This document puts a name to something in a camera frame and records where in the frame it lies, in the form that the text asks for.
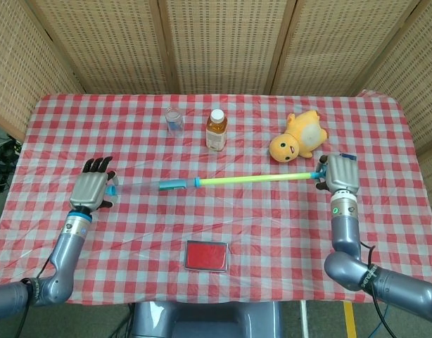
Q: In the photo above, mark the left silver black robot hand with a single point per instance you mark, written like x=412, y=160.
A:
x=87, y=192

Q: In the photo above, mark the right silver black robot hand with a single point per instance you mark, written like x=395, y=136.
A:
x=342, y=174

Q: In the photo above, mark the green blue water squirter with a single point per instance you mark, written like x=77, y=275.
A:
x=244, y=180

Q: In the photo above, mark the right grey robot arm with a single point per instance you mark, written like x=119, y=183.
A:
x=346, y=232

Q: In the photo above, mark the red white checkered tablecloth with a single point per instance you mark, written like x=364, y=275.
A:
x=202, y=218

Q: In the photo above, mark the yellow plush toy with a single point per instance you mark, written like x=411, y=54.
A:
x=300, y=135

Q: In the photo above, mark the clear plastic cup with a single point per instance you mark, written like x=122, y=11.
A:
x=174, y=123

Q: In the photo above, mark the tea bottle with white cap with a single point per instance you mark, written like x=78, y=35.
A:
x=216, y=135

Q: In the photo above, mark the red pad in metal tray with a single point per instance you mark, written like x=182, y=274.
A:
x=206, y=256

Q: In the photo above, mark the white table leg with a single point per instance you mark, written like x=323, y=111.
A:
x=303, y=318

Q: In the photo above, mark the grey robot torso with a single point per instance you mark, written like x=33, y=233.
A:
x=205, y=320

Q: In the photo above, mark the bamboo folding screen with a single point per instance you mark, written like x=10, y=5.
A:
x=223, y=42

